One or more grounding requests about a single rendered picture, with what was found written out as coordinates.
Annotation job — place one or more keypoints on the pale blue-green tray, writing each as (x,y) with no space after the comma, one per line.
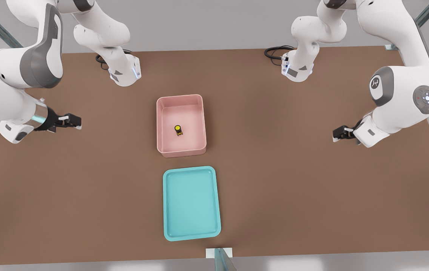
(191,203)

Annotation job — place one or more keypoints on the yellow black button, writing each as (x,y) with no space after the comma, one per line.
(178,130)

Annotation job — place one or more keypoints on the pink plastic box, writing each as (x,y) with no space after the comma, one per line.
(181,125)

